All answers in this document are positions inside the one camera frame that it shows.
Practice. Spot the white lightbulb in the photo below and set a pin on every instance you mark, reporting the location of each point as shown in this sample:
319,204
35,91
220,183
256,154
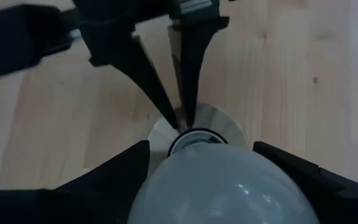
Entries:
222,186

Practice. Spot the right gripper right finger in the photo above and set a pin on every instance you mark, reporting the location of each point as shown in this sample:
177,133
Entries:
337,199

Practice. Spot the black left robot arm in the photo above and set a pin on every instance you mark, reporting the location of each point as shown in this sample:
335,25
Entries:
17,40

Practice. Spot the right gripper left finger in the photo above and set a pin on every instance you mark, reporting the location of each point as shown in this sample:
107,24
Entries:
73,205

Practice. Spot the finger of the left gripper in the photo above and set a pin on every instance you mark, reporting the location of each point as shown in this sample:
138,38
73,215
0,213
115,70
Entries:
194,62
120,49

